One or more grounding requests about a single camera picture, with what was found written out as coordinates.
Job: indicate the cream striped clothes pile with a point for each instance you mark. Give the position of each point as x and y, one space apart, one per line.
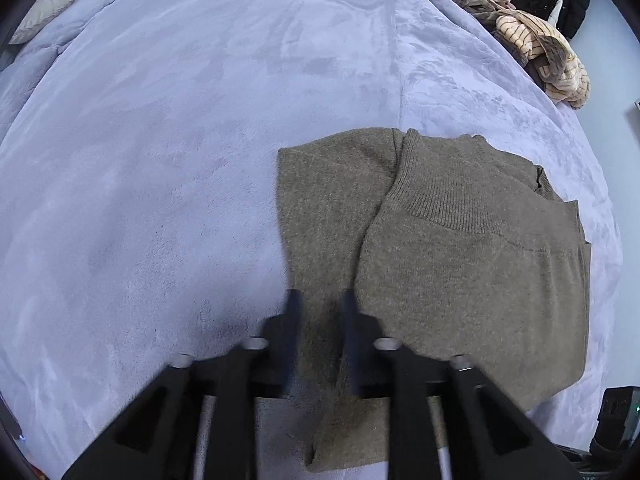
537 46

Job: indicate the lavender plush bed blanket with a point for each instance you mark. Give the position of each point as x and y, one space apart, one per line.
139 143

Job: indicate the black device with green light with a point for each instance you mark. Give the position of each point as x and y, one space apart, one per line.
618 426

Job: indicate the beige pillow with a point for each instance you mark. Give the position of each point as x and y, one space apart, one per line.
38 16

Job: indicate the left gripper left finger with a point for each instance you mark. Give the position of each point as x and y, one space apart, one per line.
156 435

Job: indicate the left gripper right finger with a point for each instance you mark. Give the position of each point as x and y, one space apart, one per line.
445 418

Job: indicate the olive knit sweater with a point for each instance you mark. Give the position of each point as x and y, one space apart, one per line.
456 247

